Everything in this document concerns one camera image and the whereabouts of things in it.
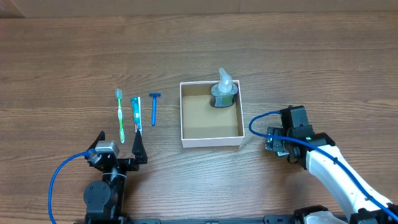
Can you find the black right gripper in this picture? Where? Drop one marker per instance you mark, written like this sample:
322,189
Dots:
273,143

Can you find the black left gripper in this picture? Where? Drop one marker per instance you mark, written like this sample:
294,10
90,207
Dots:
121,162

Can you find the clear soap pump bottle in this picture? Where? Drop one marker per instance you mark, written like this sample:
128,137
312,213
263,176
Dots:
223,93

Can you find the white cardboard box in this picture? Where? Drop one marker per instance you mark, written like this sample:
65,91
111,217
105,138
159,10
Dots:
205,126

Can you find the green white soap packet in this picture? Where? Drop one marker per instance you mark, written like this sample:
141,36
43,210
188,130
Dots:
281,154

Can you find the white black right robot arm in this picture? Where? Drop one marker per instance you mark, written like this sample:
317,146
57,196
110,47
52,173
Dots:
317,153

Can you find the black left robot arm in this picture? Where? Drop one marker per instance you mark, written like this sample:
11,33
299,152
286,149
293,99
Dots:
104,198

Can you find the green toothpaste tube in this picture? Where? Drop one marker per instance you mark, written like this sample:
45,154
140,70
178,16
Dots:
136,112

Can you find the green white toothbrush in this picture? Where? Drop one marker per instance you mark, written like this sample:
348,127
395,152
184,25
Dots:
119,95

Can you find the blue disposable razor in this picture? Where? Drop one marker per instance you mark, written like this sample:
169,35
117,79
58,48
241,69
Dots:
154,97

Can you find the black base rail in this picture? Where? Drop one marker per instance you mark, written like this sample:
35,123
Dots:
268,219

